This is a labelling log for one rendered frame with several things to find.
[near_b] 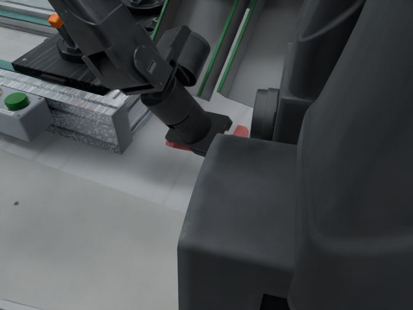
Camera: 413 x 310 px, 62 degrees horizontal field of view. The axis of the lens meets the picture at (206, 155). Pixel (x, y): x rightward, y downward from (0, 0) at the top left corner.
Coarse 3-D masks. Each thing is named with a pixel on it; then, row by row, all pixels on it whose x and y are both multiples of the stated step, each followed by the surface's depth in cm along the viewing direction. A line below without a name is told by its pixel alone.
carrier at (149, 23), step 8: (128, 0) 91; (144, 0) 91; (152, 0) 91; (160, 0) 91; (128, 8) 88; (136, 8) 88; (144, 8) 87; (152, 8) 88; (160, 8) 89; (136, 16) 88; (144, 16) 88; (152, 16) 88; (144, 24) 85; (152, 24) 85
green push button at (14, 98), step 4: (16, 92) 65; (20, 92) 65; (8, 96) 64; (12, 96) 64; (16, 96) 64; (20, 96) 64; (24, 96) 64; (4, 100) 63; (8, 100) 63; (12, 100) 63; (16, 100) 63; (20, 100) 63; (24, 100) 63; (28, 100) 64; (8, 104) 62; (12, 104) 62; (16, 104) 62; (20, 104) 63; (24, 104) 63; (12, 108) 63; (16, 108) 63
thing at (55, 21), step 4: (52, 16) 65; (56, 16) 65; (48, 20) 65; (52, 20) 64; (56, 20) 64; (60, 20) 65; (52, 24) 65; (56, 24) 65; (60, 24) 65; (60, 28) 66; (64, 28) 67; (60, 32) 67; (64, 32) 67; (64, 36) 68; (68, 36) 69; (68, 40) 69; (72, 40) 70; (68, 44) 71; (72, 44) 70
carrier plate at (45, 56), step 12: (36, 48) 77; (48, 48) 77; (24, 60) 73; (36, 60) 73; (48, 60) 73; (60, 60) 73; (24, 72) 73; (36, 72) 71; (48, 72) 70; (60, 72) 70; (72, 72) 70; (84, 72) 70; (72, 84) 69; (84, 84) 68; (96, 84) 67
